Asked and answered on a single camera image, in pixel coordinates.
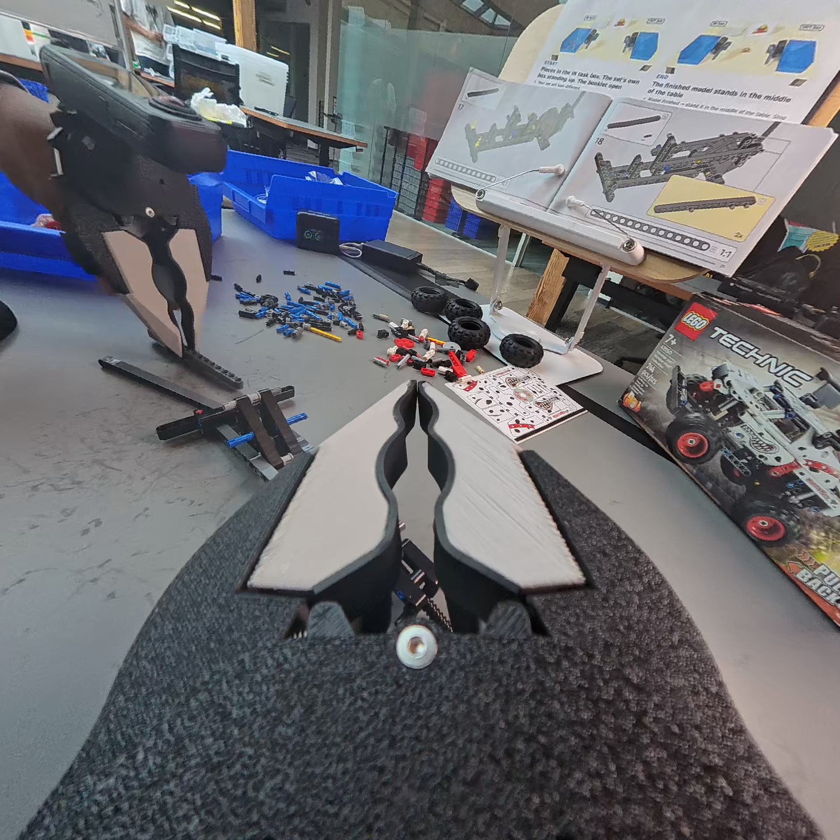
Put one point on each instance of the partly built toy chassis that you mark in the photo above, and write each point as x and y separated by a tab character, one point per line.
262	426

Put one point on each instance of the blue plastic bin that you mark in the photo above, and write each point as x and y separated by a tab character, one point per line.
328	197
26	256

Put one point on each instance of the toy set box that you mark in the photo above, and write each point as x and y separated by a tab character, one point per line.
735	407

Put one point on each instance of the pile of red white pieces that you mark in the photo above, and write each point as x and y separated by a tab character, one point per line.
426	351

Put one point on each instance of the black backpack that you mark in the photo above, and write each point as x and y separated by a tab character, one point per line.
754	275

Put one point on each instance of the pile of blue black pins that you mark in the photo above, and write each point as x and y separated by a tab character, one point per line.
302	308

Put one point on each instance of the toy sticker sheet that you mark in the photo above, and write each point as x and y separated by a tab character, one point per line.
518	403

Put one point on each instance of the open instruction booklet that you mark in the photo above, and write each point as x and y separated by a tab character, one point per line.
525	144

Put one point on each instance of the person's left hand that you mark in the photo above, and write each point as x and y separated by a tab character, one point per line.
26	144

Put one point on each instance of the grey desk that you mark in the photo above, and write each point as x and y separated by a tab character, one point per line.
98	492

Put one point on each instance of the wood edged office desk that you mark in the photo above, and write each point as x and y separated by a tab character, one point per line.
308	131

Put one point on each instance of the white book stand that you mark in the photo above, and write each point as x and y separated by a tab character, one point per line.
577	364

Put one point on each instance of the long black toy beam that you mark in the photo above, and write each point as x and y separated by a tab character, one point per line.
157	384
177	428
216	369

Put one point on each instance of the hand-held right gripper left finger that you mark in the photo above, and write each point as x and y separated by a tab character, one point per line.
321	525

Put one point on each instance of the black toy tyre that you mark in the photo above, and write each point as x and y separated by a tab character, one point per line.
469	334
522	351
463	310
430	300

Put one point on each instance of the clear plastic bag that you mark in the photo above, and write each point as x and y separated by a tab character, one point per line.
216	108

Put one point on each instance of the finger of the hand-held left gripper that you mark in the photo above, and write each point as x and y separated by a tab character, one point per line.
144	282
195	275

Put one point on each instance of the stack of red blue bins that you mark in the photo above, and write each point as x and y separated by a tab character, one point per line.
433	190

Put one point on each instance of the yellow toy axle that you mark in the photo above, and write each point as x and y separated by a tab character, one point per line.
325	334

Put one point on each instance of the black power bank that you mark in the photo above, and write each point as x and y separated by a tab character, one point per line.
317	229

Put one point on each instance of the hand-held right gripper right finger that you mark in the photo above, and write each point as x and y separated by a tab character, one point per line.
512	525

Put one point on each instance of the printed task sheet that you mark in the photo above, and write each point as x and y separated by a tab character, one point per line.
689	72

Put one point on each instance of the white printer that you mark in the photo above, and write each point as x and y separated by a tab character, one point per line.
262	79

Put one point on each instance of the black power adapter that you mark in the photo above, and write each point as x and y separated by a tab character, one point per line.
394	282
392	253

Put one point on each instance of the black cloth pad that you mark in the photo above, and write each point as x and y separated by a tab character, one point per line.
6	321

